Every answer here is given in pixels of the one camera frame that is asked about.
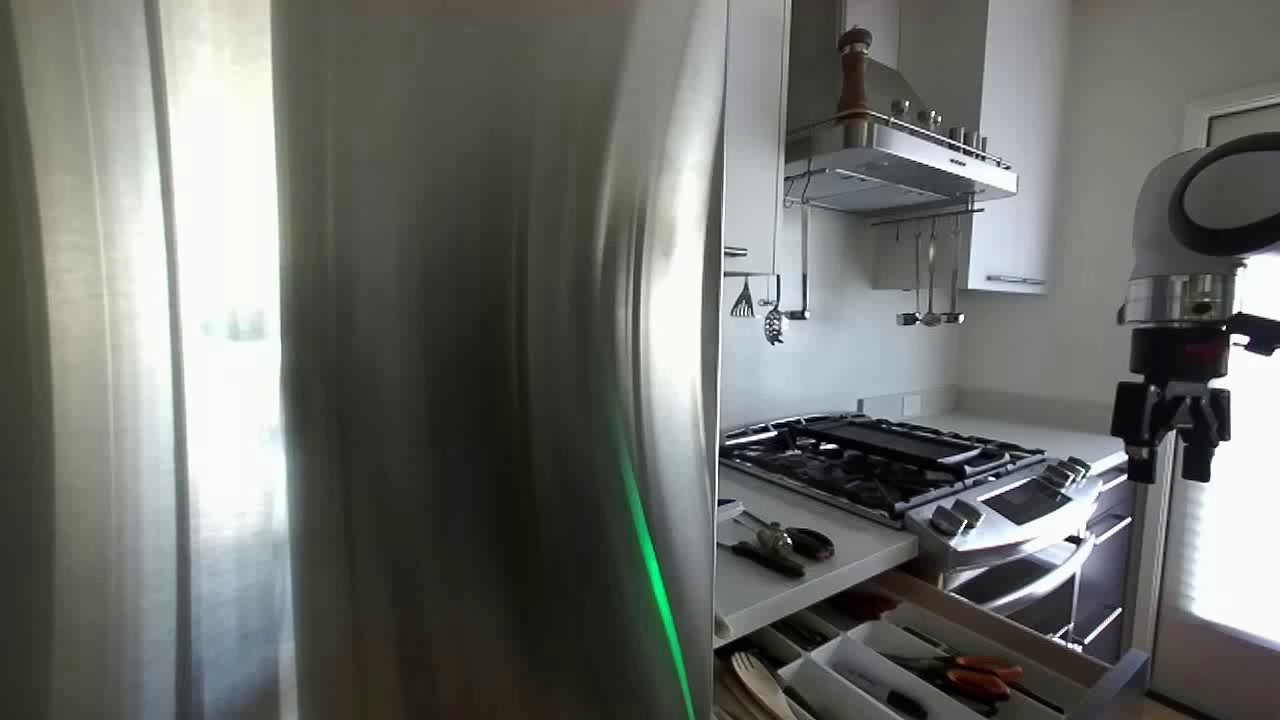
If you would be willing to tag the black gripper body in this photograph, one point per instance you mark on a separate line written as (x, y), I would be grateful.
(1180, 352)

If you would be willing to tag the gray wooden kitchen drawer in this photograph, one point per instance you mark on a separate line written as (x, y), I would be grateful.
(1104, 685)

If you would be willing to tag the stainless steel fridge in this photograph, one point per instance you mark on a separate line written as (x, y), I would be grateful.
(402, 334)

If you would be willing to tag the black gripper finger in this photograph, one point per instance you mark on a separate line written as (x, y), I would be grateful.
(1200, 425)
(1134, 425)

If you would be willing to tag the hanging metal utensil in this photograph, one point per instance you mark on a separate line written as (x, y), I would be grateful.
(906, 318)
(930, 312)
(952, 312)

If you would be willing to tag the white upper cabinet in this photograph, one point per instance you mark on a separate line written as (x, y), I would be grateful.
(753, 135)
(1023, 135)

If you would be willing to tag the stainless steel gas stove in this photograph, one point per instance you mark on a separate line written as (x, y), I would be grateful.
(932, 492)

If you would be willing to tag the black stove griddle plate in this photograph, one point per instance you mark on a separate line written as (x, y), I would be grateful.
(886, 436)

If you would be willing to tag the pale wooden spoon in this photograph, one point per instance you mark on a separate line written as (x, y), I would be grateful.
(762, 680)

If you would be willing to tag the black kitchen scissors red latch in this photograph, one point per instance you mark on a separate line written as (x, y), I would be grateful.
(774, 544)

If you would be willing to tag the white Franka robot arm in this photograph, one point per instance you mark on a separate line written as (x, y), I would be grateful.
(1174, 203)

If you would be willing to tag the brown wooden pepper mill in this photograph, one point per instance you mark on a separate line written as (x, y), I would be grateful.
(852, 72)

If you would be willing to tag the white cutlery organizer tray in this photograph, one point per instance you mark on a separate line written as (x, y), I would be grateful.
(852, 667)

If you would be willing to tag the stainless steel range hood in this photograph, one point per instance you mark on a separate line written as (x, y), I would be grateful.
(882, 160)

